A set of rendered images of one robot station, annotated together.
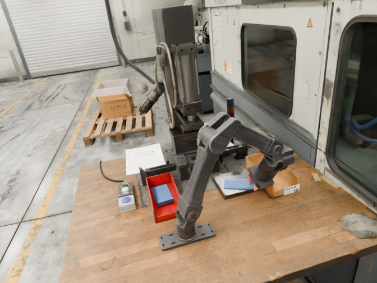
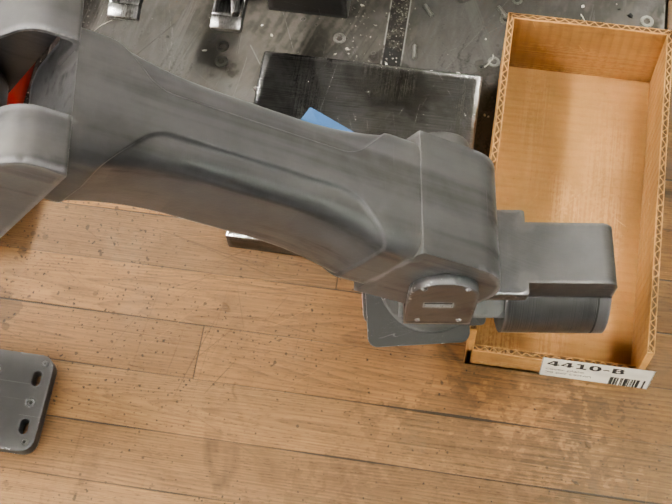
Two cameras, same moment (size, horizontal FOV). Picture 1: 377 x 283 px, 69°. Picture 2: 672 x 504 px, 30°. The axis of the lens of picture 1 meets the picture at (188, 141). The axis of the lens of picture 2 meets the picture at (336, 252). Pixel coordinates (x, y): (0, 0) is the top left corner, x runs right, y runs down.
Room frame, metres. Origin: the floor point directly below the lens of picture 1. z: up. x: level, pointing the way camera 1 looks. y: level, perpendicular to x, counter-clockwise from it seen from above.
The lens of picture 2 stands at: (0.60, -0.36, 1.74)
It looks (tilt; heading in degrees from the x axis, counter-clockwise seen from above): 66 degrees down; 25
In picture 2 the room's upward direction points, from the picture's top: 5 degrees counter-clockwise
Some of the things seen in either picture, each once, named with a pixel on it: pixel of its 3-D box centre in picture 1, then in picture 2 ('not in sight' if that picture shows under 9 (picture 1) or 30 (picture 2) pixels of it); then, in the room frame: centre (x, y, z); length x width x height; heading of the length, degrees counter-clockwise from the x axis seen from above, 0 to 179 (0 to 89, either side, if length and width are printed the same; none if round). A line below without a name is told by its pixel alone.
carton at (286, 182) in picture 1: (270, 173); (575, 198); (1.02, -0.35, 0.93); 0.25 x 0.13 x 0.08; 12
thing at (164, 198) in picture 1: (162, 192); not in sight; (0.99, 0.14, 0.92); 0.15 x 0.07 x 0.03; 16
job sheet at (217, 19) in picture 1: (217, 30); not in sight; (2.80, -0.41, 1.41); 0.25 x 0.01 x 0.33; 8
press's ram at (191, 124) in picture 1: (184, 106); not in sight; (1.22, 0.00, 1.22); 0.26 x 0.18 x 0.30; 12
